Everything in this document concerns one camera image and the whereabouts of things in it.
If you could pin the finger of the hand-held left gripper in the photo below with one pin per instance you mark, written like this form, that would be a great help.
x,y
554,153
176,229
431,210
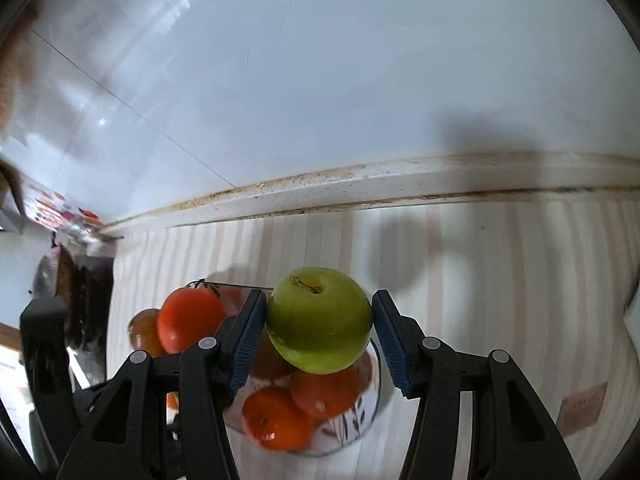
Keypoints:
x,y
45,350

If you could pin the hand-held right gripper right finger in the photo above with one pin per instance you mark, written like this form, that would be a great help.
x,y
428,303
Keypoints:
x,y
392,350

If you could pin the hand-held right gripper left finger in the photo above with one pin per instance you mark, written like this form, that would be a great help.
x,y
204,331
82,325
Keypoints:
x,y
247,345

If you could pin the large orange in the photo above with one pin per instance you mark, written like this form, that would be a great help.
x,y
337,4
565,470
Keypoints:
x,y
187,317

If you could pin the green apple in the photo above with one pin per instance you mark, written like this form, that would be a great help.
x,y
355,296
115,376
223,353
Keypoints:
x,y
320,320

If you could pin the small orange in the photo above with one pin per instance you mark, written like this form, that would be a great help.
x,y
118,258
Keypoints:
x,y
325,392
277,420

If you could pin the oval patterned plate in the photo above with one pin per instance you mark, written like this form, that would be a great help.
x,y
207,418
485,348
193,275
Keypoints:
x,y
345,430

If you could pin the red apple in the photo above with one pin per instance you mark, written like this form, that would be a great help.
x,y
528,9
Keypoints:
x,y
142,332

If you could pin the black gas stove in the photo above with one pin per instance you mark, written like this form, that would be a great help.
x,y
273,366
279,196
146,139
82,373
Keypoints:
x,y
92,300

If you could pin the stainless steel wok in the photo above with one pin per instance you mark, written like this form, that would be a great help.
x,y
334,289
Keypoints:
x,y
50,275

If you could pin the black range hood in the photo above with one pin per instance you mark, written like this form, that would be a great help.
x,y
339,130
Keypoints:
x,y
7,185

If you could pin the brown square coaster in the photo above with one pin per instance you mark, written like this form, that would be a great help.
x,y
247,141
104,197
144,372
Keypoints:
x,y
582,407

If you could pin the colourful wall decals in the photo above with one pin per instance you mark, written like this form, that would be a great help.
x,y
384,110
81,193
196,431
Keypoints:
x,y
50,205

